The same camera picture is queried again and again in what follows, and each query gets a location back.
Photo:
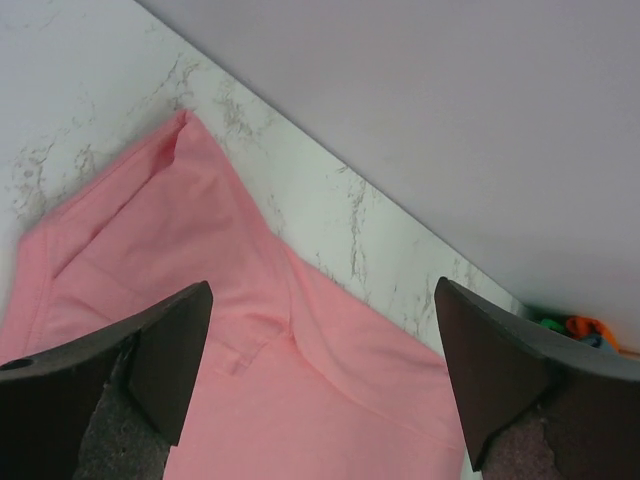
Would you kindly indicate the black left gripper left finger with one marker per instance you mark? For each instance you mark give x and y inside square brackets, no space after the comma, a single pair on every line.
[110,404]

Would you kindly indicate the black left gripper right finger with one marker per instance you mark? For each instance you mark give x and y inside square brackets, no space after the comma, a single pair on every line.
[534,404]

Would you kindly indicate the pink t-shirt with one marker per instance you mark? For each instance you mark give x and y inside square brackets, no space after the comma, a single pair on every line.
[298,379]

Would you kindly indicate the grey t-shirt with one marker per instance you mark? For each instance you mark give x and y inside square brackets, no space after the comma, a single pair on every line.
[599,342]

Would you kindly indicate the green plastic bin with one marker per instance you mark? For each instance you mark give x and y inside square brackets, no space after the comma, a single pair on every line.
[547,317]

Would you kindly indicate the orange t-shirt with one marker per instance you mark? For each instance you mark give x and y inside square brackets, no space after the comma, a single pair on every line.
[580,327]

